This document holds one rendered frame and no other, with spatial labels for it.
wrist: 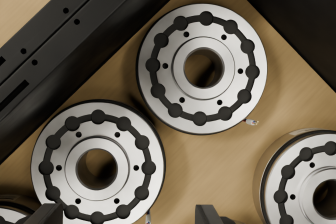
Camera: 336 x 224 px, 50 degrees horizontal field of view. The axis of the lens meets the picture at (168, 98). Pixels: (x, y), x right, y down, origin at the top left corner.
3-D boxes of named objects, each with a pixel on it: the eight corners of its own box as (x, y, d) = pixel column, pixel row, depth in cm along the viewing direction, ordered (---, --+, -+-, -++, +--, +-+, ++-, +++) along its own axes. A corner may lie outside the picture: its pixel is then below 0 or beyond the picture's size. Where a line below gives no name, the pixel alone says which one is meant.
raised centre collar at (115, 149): (97, 213, 27) (96, 216, 27) (51, 167, 27) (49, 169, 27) (143, 167, 27) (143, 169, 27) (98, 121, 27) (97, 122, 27)
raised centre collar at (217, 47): (199, 113, 28) (201, 114, 27) (157, 65, 28) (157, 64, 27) (247, 71, 28) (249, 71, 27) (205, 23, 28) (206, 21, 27)
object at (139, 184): (98, 258, 28) (97, 262, 27) (4, 166, 27) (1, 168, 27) (190, 166, 28) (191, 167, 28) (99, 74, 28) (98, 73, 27)
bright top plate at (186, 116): (196, 160, 28) (197, 161, 28) (110, 62, 28) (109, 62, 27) (291, 75, 28) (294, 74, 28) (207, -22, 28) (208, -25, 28)
